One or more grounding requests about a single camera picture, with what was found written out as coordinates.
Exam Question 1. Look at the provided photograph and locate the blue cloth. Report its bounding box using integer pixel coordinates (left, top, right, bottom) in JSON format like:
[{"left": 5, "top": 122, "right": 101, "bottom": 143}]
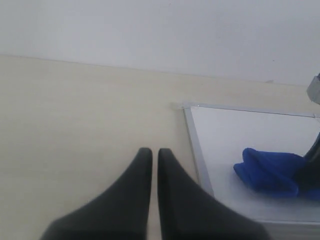
[{"left": 233, "top": 148, "right": 320, "bottom": 201}]

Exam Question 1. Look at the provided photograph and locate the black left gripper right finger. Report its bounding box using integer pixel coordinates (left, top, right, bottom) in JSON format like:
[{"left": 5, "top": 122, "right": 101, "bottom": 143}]
[{"left": 157, "top": 148, "right": 271, "bottom": 240}]

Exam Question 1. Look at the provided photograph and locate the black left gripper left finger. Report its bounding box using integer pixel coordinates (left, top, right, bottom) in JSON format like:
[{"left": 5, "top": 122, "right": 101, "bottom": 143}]
[{"left": 41, "top": 147, "right": 153, "bottom": 240}]

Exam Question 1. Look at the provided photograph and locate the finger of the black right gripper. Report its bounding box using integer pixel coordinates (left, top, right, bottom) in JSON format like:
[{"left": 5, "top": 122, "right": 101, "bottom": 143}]
[{"left": 293, "top": 134, "right": 320, "bottom": 190}]

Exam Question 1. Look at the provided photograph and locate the aluminium framed whiteboard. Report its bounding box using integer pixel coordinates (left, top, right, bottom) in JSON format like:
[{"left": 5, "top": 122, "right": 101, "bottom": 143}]
[{"left": 178, "top": 103, "right": 320, "bottom": 240}]

